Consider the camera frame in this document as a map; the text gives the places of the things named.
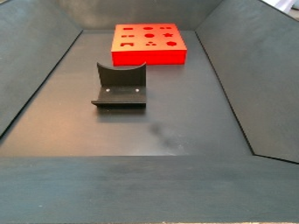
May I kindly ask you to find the dark grey curved stand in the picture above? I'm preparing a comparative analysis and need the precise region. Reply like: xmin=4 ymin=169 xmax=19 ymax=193
xmin=91 ymin=64 xmax=147 ymax=107

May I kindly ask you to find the red shape sorter block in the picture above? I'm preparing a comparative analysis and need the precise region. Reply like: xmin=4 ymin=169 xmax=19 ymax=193
xmin=111 ymin=24 xmax=187 ymax=66

